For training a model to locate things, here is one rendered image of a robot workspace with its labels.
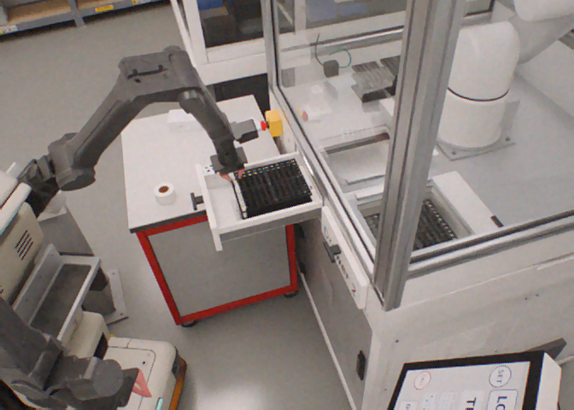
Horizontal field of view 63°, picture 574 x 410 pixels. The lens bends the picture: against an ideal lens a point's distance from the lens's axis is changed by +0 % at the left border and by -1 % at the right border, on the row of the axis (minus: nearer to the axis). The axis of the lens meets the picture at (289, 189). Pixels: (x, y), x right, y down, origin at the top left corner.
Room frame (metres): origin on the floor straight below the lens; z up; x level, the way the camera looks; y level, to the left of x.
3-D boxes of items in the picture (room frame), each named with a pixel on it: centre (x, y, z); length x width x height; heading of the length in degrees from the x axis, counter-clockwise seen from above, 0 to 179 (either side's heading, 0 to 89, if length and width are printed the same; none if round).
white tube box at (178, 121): (1.59, 0.41, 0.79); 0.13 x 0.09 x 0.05; 90
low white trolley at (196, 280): (1.41, 0.34, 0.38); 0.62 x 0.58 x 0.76; 14
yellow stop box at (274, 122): (1.40, 0.04, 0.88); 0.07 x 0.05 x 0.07; 14
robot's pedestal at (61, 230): (1.25, 0.98, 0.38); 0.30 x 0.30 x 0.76; 21
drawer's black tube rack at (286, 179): (1.06, 0.06, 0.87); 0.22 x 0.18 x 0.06; 104
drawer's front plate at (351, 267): (0.78, -0.13, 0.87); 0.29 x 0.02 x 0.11; 14
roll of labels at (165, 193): (1.17, 0.43, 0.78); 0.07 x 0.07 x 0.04
